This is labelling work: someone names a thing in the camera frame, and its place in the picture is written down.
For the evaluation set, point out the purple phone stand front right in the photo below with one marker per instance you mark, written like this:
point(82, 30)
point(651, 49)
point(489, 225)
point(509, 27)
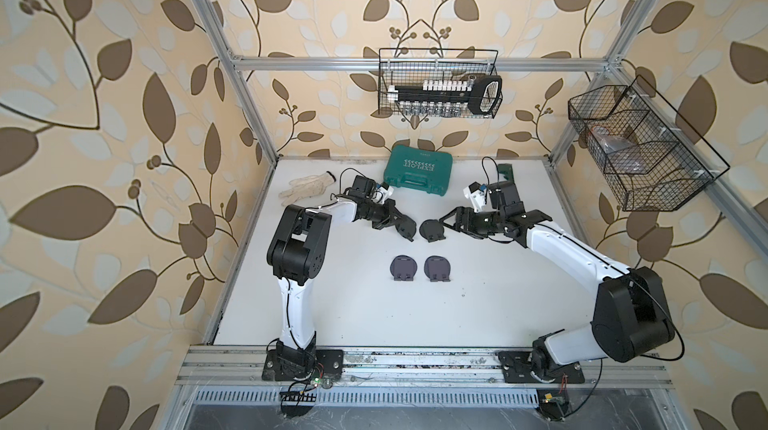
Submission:
point(437, 268)

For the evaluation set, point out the black phone stand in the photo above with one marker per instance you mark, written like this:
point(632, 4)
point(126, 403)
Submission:
point(432, 230)
point(406, 228)

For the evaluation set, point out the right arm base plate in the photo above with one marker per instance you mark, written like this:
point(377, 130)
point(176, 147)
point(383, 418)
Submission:
point(536, 367)

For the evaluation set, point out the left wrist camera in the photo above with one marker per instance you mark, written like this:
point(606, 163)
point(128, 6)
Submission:
point(381, 193)

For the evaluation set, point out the black wire basket right wall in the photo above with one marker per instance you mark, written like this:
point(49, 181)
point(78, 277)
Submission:
point(652, 156)

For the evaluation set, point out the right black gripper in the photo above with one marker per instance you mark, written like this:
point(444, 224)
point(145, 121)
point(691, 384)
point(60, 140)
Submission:
point(467, 222)

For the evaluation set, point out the purple phone stand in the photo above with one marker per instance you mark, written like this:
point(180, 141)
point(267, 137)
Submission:
point(437, 268)
point(403, 268)

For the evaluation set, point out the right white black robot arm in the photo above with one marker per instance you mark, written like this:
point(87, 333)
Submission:
point(630, 318)

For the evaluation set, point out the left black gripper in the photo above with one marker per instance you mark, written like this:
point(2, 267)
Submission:
point(390, 214)

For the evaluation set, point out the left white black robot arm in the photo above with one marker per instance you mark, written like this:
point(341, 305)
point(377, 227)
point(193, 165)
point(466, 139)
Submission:
point(296, 255)

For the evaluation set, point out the black socket set holder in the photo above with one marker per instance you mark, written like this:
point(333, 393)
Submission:
point(475, 97)

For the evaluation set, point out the clear plastic bag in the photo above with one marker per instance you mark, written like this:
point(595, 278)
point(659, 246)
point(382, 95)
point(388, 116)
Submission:
point(620, 154)

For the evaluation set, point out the black wire basket wall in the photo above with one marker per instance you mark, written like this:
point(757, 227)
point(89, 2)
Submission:
point(652, 156)
point(412, 66)

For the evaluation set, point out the green plastic tool case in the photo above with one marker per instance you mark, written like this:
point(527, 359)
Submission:
point(416, 169)

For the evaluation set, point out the black wire basket back wall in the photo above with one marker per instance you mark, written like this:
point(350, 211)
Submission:
point(412, 66)

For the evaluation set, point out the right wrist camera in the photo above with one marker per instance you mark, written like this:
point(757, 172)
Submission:
point(476, 194)

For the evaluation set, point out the white work glove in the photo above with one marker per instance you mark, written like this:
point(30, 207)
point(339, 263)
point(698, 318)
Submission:
point(307, 187)

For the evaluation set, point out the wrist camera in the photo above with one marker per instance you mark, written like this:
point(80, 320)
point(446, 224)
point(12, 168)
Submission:
point(476, 194)
point(381, 193)

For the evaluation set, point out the green black hand tool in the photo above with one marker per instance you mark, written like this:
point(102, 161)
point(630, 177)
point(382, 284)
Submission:
point(505, 172)

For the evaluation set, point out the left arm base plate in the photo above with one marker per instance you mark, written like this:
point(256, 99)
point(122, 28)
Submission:
point(318, 366)

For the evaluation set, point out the purple phone stand front left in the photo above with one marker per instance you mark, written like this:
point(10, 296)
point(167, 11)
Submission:
point(403, 268)

